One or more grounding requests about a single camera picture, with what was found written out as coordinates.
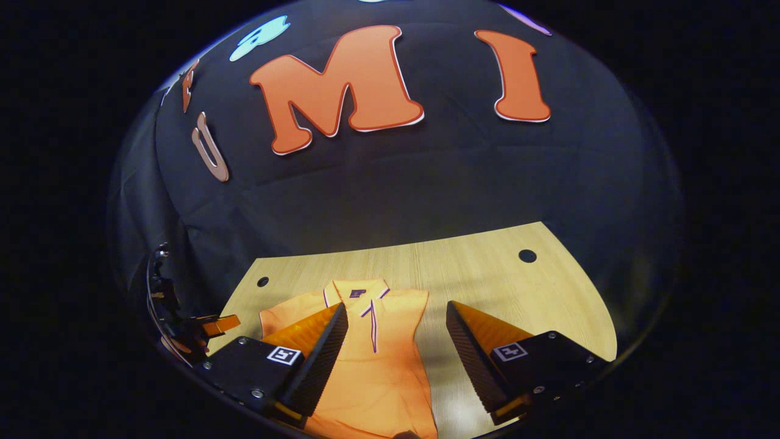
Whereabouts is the orange T-shirt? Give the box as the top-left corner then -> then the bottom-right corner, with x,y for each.
259,279 -> 439,439

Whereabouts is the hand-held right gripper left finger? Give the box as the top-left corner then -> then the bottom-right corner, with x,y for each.
194,302 -> 349,427

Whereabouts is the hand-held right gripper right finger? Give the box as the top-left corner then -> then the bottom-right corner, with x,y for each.
445,300 -> 610,426

